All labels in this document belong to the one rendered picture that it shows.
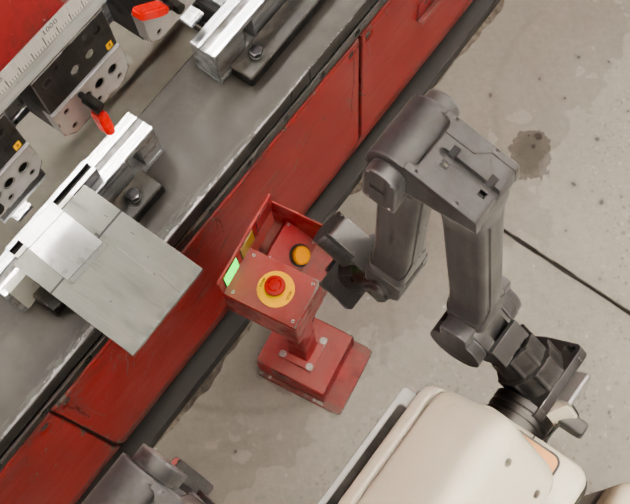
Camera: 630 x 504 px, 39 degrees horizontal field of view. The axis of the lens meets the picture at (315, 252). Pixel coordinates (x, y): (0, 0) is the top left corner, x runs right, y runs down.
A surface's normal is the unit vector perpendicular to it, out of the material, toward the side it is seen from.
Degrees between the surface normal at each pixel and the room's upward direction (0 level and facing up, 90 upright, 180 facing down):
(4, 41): 90
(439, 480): 42
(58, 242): 0
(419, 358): 0
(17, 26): 90
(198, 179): 0
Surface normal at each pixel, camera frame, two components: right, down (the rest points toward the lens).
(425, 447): -0.57, -0.62
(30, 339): -0.04, -0.33
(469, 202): 0.13, -0.20
